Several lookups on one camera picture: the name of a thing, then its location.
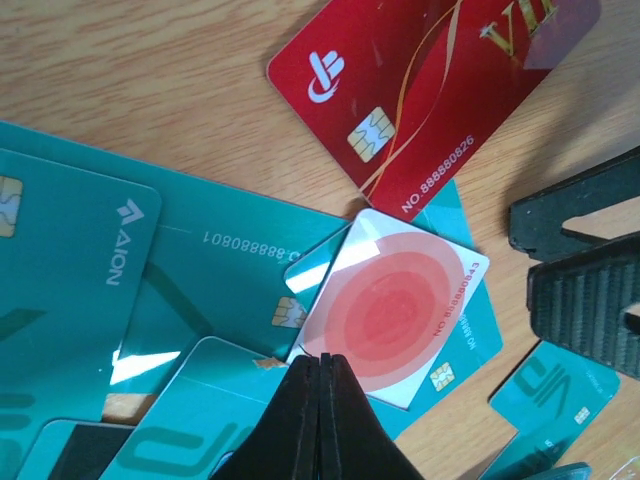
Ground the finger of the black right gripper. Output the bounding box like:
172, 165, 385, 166
527, 234, 639, 378
508, 147, 639, 262

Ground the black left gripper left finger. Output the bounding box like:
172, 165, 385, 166
213, 356, 320, 480

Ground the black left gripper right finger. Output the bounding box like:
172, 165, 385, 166
319, 353, 422, 480

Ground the white card red circle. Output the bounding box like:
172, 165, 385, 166
289, 209, 489, 409

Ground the teal card with signature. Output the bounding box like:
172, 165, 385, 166
101, 336, 287, 479

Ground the teal leather card holder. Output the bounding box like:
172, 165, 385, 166
526, 456, 639, 480

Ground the teal card right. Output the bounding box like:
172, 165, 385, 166
481, 341, 620, 479

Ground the red card right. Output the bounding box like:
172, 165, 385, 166
267, 0, 601, 221

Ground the teal card under pile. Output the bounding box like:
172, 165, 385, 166
1, 122, 345, 393

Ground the blue card near centre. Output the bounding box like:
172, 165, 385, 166
14, 418, 139, 480

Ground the teal card top of pile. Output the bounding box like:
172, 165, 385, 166
0, 148, 163, 426

